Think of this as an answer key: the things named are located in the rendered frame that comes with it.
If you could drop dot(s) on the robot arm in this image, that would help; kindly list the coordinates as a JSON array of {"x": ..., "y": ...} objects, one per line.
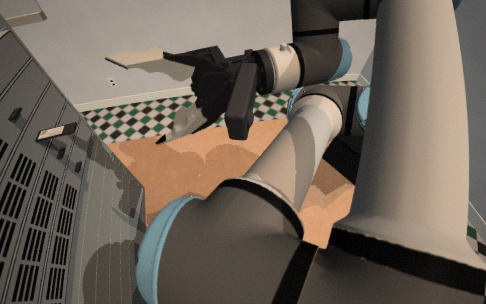
[{"x": 244, "y": 244}]

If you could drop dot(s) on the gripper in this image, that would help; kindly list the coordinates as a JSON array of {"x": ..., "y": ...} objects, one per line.
[{"x": 213, "y": 89}]

